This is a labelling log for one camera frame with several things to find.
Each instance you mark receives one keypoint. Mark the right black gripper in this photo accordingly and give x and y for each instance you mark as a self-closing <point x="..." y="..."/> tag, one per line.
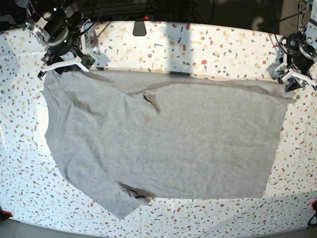
<point x="57" y="35"/>

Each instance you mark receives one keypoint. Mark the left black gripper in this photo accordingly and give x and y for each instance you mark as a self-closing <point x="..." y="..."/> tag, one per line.
<point x="301" y="56"/>

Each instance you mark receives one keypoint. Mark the grey T-shirt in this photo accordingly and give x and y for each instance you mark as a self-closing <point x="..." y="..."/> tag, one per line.
<point x="122" y="137"/>

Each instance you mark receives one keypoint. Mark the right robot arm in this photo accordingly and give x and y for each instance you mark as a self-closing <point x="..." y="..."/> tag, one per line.
<point x="36" y="8"/>

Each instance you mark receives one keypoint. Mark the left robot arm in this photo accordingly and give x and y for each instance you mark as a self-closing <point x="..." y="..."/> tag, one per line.
<point x="307" y="23"/>

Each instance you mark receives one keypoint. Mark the black power strip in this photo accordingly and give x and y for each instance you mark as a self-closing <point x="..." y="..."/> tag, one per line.
<point x="125" y="18"/>

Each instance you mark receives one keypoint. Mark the red corner clamp right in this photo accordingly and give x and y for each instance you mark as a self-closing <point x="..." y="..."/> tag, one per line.
<point x="313" y="220"/>

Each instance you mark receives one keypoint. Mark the red corner clamp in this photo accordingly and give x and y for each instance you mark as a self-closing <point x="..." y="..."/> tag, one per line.
<point x="313" y="220"/>
<point x="4" y="215"/>

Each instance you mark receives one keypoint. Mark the red corner clamp left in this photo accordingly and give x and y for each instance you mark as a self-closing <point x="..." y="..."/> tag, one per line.
<point x="4" y="215"/>

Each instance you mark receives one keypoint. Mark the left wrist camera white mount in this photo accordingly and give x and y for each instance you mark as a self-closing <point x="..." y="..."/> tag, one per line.
<point x="284" y="72"/>

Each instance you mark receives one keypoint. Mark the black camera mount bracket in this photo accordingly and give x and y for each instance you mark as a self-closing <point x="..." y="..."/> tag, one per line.
<point x="139" y="29"/>

